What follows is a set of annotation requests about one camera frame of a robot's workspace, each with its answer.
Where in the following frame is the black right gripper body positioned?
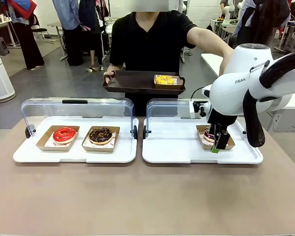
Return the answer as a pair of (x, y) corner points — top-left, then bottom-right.
(207, 108), (238, 131)

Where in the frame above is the cardboard tray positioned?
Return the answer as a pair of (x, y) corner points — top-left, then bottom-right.
(35, 125), (80, 151)
(196, 124), (236, 150)
(82, 126), (120, 152)
(153, 74), (184, 89)

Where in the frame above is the yellow sprinkle donut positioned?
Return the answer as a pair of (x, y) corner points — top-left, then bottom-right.
(155, 75), (175, 86)

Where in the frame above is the brown serving tray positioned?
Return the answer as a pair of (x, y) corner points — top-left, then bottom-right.
(102, 70), (187, 95)

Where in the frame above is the person's left forearm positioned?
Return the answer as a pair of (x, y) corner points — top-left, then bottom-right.
(218, 46), (236, 77)

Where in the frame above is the person's right forearm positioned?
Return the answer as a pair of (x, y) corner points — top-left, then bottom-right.
(106, 63), (125, 73)

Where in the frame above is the person in black shirt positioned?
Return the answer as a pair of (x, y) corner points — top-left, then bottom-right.
(103, 4), (236, 118)

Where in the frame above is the printed paper under chocolate donut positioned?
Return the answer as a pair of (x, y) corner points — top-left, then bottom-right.
(85, 132), (116, 149)

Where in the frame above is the chocolate sprinkle donut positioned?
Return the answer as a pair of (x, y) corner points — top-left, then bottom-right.
(88, 127), (113, 145)

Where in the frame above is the cardboard tray under chocolate donut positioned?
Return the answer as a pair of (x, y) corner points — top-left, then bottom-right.
(82, 126), (120, 152)

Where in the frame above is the red glazed donut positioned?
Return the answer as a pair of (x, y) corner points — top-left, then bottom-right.
(53, 127), (77, 145)

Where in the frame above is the printed paper under red donut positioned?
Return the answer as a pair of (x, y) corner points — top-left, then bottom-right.
(43, 137), (76, 148)

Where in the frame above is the cardboard tray under red donut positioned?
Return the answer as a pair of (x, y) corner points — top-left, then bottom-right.
(35, 125), (80, 151)

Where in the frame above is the person's right hand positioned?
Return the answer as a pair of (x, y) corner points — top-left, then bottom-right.
(103, 70), (116, 86)

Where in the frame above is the white display tray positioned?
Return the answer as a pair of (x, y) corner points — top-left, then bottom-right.
(142, 117), (264, 165)
(13, 116), (139, 164)

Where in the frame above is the white background table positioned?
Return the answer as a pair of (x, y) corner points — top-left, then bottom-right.
(0, 19), (20, 49)
(201, 53), (227, 77)
(47, 22), (69, 61)

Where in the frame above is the bystander with long dark hair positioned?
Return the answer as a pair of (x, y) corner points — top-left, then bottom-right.
(236, 0), (292, 46)

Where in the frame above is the bystander in dark jacket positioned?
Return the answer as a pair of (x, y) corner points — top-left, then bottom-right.
(78, 0), (111, 73)

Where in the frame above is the bystander in blue shirt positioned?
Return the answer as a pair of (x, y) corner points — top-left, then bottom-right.
(51, 0), (84, 66)

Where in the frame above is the black chair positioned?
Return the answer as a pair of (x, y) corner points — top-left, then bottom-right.
(30, 14), (54, 44)

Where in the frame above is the bystander in dark trousers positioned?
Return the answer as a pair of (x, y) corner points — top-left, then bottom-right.
(1, 0), (45, 71)

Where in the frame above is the white air purifier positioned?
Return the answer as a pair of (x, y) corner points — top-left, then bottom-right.
(0, 36), (16, 101)

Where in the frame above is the grey stool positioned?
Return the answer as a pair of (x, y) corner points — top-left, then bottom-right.
(0, 36), (10, 56)

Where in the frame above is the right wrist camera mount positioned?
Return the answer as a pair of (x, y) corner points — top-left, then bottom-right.
(189, 99), (212, 118)

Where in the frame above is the black cable sleeve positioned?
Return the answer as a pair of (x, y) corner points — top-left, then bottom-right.
(242, 48), (295, 148)

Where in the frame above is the clear display lid black handle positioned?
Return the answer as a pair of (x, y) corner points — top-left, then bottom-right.
(142, 98), (213, 141)
(21, 97), (139, 141)

